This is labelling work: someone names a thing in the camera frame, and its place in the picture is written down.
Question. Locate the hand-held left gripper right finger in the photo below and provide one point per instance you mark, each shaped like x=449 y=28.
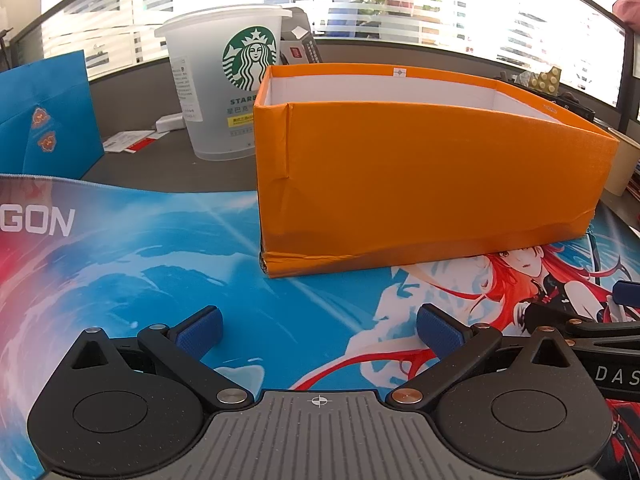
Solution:
x=440 y=331

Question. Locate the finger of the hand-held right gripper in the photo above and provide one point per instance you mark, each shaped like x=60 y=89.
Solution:
x=555 y=316
x=627 y=294

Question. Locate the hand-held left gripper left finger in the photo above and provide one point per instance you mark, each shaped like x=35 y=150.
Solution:
x=200 y=332

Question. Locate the orange cardboard box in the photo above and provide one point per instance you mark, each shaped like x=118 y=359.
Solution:
x=425 y=185

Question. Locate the printed anime desk mat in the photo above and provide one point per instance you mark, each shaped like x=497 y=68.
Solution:
x=150 y=270

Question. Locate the beige paper cup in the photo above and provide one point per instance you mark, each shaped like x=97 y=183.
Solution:
x=622 y=165

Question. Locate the black mesh desk organizer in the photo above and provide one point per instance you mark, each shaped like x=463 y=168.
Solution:
x=570 y=105

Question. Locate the white red paper cards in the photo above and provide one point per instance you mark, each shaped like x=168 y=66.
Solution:
x=132 y=141

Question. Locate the yellow pill blister pack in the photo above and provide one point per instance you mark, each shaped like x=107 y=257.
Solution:
x=546 y=80

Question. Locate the clear plastic cup green logo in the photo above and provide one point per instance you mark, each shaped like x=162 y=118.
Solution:
x=215 y=90

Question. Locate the blue paper bag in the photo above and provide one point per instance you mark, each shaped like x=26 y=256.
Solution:
x=45 y=120

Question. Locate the small white carton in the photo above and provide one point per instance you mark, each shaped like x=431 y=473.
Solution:
x=300 y=42

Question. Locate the green potted plant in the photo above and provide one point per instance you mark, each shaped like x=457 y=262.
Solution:
x=395 y=0

